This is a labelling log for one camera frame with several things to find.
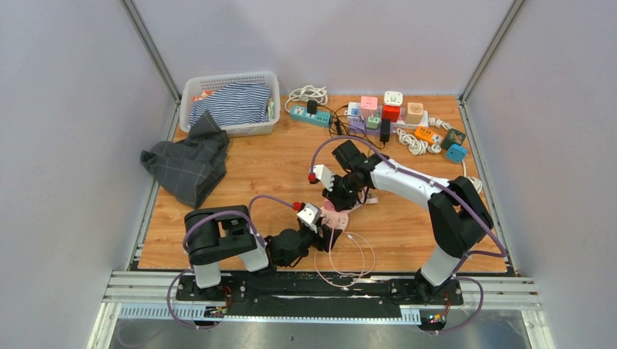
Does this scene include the black charger on teal strip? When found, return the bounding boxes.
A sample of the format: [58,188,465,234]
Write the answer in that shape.
[306,100,319,115]

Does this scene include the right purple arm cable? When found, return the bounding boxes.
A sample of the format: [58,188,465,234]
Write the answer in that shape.
[309,135,508,335]

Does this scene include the white coiled cord middle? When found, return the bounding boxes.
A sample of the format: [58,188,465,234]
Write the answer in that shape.
[395,127,442,156]

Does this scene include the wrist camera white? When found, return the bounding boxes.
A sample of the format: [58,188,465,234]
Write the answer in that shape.
[293,202,322,233]
[308,164,335,192]

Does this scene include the black power adapter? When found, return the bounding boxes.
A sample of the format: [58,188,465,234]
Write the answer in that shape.
[379,119,391,144]

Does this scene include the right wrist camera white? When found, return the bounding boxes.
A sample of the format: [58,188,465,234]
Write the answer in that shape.
[308,164,335,192]

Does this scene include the blue white striped cloth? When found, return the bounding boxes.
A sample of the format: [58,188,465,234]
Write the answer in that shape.
[189,82,271,127]

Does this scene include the dark grey checked cloth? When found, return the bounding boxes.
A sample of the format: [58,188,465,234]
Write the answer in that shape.
[140,111,230,209]

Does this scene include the white cube socket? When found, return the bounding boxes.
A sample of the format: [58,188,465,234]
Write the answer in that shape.
[383,90,404,107]

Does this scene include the round pink power strip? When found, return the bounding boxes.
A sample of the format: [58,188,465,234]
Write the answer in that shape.
[319,205,349,231]

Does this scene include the purple power strip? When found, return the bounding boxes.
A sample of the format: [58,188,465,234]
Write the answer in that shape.
[347,116,381,136]

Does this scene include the teal power strip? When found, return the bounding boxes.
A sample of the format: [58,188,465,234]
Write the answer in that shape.
[290,105,331,128]

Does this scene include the white plastic basket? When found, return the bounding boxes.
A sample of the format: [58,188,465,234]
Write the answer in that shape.
[179,71,281,137]

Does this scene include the pink usb cable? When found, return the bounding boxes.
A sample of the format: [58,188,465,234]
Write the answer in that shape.
[313,226,377,290]

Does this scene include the pink cube socket back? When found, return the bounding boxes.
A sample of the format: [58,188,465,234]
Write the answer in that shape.
[359,96,378,119]

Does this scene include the pink power strip cord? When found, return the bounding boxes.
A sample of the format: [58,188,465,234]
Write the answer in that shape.
[349,190,381,213]

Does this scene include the tan cube socket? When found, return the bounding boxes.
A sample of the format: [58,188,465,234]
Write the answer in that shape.
[405,102,424,125]

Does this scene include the white coiled cord back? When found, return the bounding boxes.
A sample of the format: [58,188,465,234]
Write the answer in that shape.
[283,84,329,115]

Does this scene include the white cord right edge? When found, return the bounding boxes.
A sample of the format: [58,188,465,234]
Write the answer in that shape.
[461,159,484,195]

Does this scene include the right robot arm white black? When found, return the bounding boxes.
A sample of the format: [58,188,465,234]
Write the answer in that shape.
[308,136,495,304]

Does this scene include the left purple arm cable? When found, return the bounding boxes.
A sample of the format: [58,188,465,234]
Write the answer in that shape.
[165,194,296,332]

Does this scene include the green small adapter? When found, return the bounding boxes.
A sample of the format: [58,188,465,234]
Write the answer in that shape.
[365,116,381,130]

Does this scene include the white long power strip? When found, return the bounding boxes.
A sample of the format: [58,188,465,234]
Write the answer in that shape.
[344,102,429,131]

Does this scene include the white coiled cord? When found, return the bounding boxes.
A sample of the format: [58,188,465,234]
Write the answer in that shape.
[395,127,442,156]
[283,84,329,115]

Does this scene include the red cube socket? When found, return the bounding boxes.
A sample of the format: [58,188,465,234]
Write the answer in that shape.
[381,105,401,123]

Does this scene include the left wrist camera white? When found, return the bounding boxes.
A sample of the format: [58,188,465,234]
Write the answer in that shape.
[293,202,322,233]

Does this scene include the orange power strip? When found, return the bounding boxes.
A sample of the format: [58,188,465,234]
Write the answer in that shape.
[414,127,443,145]

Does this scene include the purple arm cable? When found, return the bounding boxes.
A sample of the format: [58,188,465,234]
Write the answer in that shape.
[165,194,296,332]
[309,135,508,335]

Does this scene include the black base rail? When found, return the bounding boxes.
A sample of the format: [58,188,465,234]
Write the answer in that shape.
[172,270,463,318]

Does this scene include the dark green cube socket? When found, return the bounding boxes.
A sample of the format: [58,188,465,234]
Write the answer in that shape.
[440,128,466,151]

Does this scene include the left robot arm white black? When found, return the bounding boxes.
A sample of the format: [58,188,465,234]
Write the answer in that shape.
[183,202,343,300]

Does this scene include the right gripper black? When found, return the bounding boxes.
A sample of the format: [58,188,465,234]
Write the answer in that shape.
[322,172,365,213]

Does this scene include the black thin cable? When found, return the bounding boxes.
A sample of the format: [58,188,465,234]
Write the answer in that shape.
[318,103,386,145]

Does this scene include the blue cube socket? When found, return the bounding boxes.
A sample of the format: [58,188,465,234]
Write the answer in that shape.
[445,144,468,163]

